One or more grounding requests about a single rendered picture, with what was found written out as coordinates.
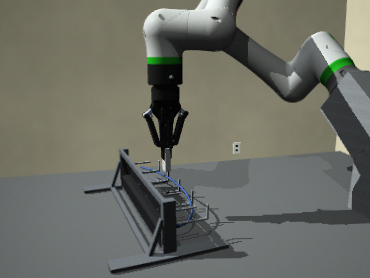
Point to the black patch panel rack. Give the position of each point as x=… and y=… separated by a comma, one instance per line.
x=147, y=206

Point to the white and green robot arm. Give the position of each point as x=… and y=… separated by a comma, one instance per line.
x=169, y=32

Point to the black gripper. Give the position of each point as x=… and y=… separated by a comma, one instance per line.
x=165, y=105

